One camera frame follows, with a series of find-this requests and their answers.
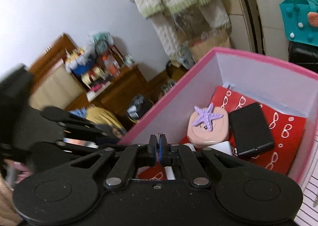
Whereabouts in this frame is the pink round tape measure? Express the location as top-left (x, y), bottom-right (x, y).
top-left (187, 107), bottom-right (229, 148)

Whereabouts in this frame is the purple starfish hair clip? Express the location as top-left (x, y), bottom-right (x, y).
top-left (192, 103), bottom-right (224, 132)

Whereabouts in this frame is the black rectangular power bank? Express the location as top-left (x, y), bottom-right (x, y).
top-left (229, 102), bottom-right (274, 159)

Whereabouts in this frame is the pink cardboard storage box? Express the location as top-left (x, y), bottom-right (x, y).
top-left (120, 48), bottom-right (317, 186)

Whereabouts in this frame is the white black wifi router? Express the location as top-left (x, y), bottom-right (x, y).
top-left (164, 166), bottom-right (176, 180)

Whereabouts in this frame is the white usb wall charger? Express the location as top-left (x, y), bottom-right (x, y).
top-left (184, 141), bottom-right (233, 156)

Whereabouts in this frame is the yellow trash bin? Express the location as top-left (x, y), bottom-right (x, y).
top-left (126, 94), bottom-right (154, 123)

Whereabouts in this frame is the brown paper bag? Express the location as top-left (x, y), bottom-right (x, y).
top-left (188, 28), bottom-right (231, 62)

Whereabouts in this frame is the striped white tablecloth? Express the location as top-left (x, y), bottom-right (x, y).
top-left (294, 135), bottom-right (318, 225)

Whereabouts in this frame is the black hard suitcase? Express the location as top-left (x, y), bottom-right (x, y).
top-left (288, 42), bottom-right (317, 71)

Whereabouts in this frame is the beige wooden wardrobe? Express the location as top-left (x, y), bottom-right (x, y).
top-left (222, 0), bottom-right (289, 61)

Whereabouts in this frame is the black clothes rack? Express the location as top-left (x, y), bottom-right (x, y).
top-left (242, 0), bottom-right (265, 55)

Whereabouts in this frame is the teal felt handbag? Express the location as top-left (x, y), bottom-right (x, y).
top-left (279, 0), bottom-right (317, 47)

